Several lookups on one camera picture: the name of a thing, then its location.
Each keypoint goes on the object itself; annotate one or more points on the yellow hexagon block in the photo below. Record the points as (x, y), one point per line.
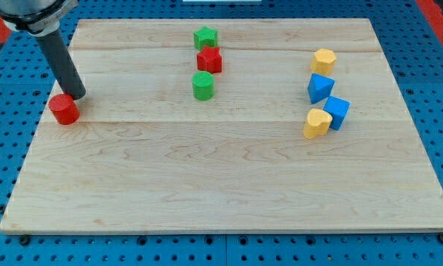
(323, 62)

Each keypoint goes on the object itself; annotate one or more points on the light wooden board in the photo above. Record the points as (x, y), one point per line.
(147, 158)

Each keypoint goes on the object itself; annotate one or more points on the green cylinder block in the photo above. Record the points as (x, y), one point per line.
(203, 85)

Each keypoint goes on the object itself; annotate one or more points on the blue cube block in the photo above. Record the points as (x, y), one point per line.
(338, 109)

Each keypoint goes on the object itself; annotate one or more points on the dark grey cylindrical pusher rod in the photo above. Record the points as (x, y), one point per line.
(56, 53)

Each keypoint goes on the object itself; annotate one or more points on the green star block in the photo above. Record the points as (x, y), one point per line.
(205, 36)

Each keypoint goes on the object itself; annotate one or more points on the red cylinder block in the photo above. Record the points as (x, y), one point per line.
(64, 109)

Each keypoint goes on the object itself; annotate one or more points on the blue triangle block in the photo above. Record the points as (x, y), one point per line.
(319, 87)

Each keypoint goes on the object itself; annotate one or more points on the yellow heart block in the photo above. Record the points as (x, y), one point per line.
(317, 123)

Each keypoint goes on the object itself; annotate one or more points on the red star block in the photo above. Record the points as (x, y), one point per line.
(210, 59)

